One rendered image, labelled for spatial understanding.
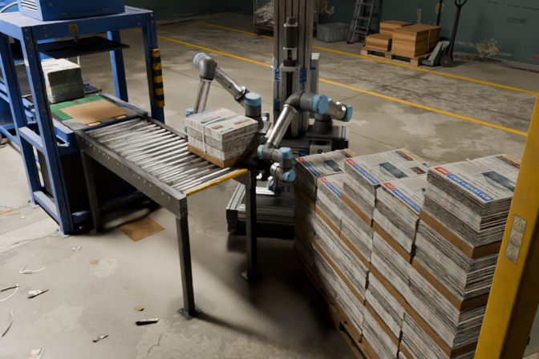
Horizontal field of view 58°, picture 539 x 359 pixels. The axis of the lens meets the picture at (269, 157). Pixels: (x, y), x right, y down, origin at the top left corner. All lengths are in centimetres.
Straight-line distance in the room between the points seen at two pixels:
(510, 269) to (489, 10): 812
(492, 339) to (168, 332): 193
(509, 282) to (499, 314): 11
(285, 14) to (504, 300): 245
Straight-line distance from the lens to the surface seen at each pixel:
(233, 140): 290
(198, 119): 305
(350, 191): 244
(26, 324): 333
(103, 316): 322
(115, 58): 445
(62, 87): 445
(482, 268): 192
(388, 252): 227
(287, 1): 339
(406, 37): 890
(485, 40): 944
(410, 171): 238
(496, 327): 155
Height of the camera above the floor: 208
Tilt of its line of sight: 25 degrees down
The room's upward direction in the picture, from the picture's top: straight up
